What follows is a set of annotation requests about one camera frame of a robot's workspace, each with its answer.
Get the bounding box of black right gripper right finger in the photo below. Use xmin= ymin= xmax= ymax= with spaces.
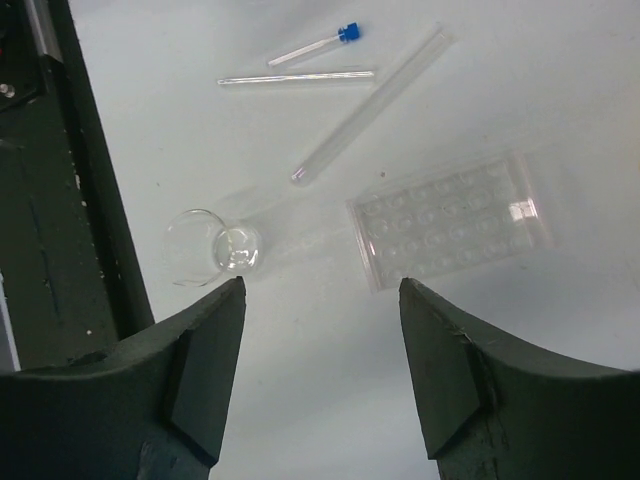
xmin=399 ymin=278 xmax=639 ymax=479

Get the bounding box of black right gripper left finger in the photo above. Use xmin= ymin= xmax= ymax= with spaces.
xmin=1 ymin=277 xmax=246 ymax=479

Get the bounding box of blue capped test tube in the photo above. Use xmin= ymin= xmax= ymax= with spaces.
xmin=267 ymin=22 xmax=361 ymax=69

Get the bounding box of small clear glass beaker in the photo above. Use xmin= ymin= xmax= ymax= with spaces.
xmin=162 ymin=209 xmax=263 ymax=287

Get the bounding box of clear plastic well plate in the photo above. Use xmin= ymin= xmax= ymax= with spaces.
xmin=348 ymin=151 xmax=552 ymax=292

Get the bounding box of thin clear test tube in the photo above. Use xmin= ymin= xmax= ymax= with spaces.
xmin=217 ymin=70 xmax=376 ymax=87

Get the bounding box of large clear test tube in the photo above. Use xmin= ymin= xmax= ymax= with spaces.
xmin=290 ymin=25 xmax=455 ymax=187

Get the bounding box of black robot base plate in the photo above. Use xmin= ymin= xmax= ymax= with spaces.
xmin=1 ymin=1 xmax=153 ymax=373

